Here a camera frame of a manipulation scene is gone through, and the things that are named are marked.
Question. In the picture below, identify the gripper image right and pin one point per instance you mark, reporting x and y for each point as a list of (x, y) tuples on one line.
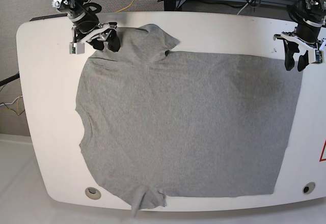
[(306, 31)]

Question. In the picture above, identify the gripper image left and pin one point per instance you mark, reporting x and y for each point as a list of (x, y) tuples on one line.
[(83, 24)]

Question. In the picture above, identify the black bar behind table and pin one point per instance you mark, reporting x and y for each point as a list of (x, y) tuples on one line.
[(48, 17)]

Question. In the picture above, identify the black rod at left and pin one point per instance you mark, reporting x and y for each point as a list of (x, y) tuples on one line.
[(9, 79)]

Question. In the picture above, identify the grey T-shirt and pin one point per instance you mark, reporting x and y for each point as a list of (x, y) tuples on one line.
[(161, 123)]

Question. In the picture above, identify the black table leg post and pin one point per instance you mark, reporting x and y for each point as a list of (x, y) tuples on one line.
[(172, 5)]

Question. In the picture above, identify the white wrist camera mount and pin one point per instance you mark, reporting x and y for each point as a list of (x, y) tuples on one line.
[(78, 47), (316, 54)]

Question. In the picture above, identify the right table cable grommet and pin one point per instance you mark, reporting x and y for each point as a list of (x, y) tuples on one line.
[(309, 187)]

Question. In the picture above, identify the table cable grommet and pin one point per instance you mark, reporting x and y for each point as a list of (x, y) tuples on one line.
[(92, 193), (309, 187)]

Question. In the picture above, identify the left table cable grommet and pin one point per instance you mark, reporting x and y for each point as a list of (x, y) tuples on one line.
[(92, 193)]

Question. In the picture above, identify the red warning triangle sticker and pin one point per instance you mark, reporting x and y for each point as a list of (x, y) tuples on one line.
[(323, 156)]

